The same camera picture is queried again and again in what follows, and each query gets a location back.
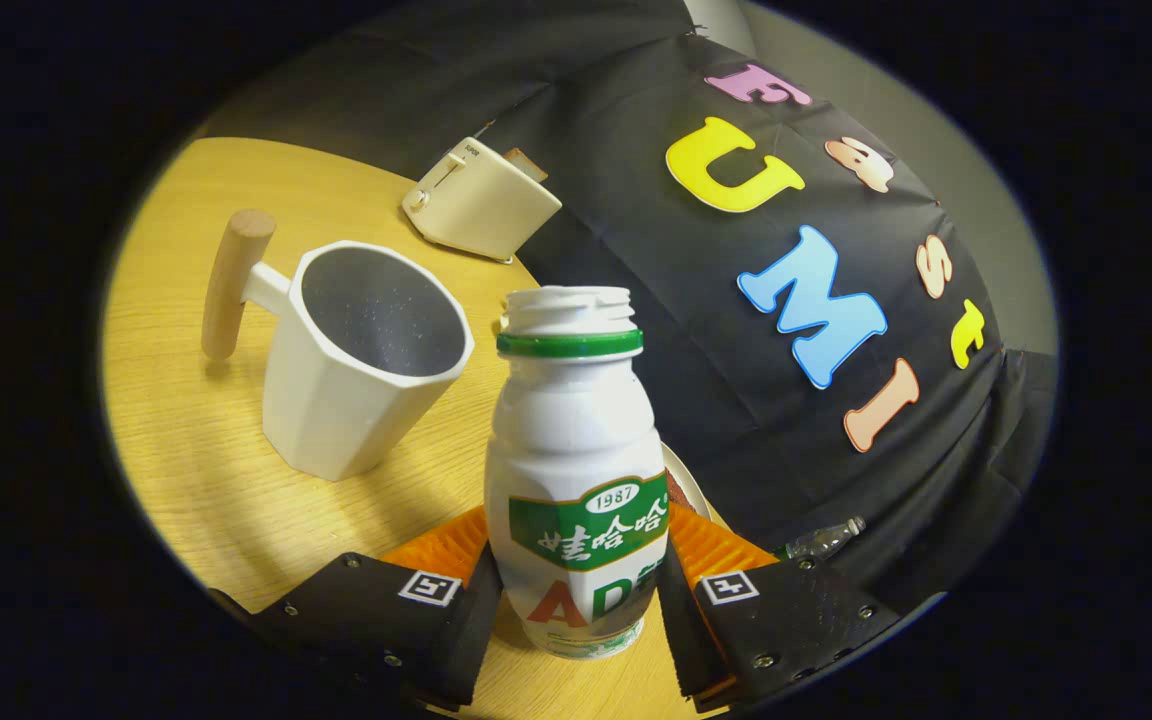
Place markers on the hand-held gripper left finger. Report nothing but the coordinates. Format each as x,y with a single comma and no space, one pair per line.
471,640

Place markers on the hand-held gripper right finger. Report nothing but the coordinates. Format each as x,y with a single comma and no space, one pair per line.
681,640

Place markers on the white juice bottle green label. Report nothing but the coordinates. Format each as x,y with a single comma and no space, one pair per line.
576,430

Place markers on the clear plastic water bottle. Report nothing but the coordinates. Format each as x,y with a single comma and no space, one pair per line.
821,540

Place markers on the round cream plate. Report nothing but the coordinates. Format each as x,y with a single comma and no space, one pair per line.
696,495

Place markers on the brown meat patty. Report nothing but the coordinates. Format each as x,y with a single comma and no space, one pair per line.
676,492

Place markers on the wooden table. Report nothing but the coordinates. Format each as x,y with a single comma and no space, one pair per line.
196,450

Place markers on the cream toaster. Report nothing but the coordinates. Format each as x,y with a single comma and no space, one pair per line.
481,205

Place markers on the toast slice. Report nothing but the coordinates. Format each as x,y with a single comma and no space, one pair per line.
528,163

